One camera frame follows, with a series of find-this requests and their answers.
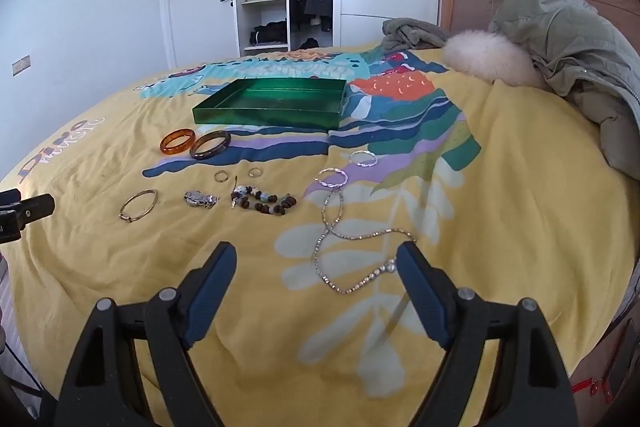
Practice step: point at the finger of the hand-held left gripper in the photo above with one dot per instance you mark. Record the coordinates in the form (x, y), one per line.
(25, 212)
(9, 196)

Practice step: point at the folded black clothes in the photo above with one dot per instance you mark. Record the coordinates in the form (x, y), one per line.
(270, 34)

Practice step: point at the silver brooch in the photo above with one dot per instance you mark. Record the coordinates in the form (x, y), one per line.
(200, 199)

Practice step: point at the wall switch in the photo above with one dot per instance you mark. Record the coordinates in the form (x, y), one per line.
(21, 65)

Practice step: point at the silver twisted bangle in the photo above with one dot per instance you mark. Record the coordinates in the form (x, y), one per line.
(330, 183)
(353, 161)

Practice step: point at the dark brown bangle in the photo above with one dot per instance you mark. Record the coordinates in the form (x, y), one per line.
(200, 153)

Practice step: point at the orange amber bangle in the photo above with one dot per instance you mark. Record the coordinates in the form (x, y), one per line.
(167, 147)

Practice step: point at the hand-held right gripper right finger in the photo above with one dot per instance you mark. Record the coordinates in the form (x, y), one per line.
(420, 282)

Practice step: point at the olive green coat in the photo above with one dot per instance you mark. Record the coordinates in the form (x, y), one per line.
(575, 37)

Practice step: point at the green metallic tray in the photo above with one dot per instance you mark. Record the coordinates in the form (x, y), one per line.
(270, 107)

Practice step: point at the red plastic object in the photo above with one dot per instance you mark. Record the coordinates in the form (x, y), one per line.
(595, 389)

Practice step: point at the grey towel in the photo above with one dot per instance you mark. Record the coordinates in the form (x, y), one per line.
(410, 34)

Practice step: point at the thin gold bangle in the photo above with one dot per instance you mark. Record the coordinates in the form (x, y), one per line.
(123, 215)

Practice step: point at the small black garment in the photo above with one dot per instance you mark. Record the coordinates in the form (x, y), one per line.
(309, 44)

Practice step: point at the cream fur trim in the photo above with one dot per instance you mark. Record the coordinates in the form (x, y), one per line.
(480, 54)

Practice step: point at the yellow printed blanket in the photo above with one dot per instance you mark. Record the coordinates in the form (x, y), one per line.
(150, 257)

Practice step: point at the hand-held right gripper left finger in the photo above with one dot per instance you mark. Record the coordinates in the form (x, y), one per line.
(212, 279)

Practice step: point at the wooden headboard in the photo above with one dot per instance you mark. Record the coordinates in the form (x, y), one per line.
(470, 4)

